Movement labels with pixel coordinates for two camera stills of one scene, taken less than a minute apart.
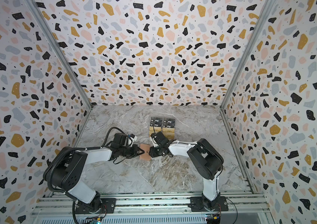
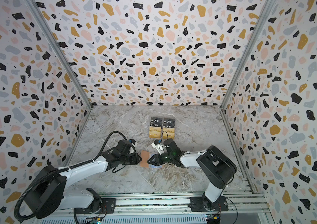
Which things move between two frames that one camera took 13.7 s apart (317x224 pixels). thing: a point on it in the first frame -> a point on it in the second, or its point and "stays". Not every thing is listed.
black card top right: [168, 122] stays
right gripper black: [153, 154] -> [157, 159]
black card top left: [156, 122] stays
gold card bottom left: [153, 129] stays
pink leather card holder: [145, 156] -> [145, 157]
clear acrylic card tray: [166, 125] stays
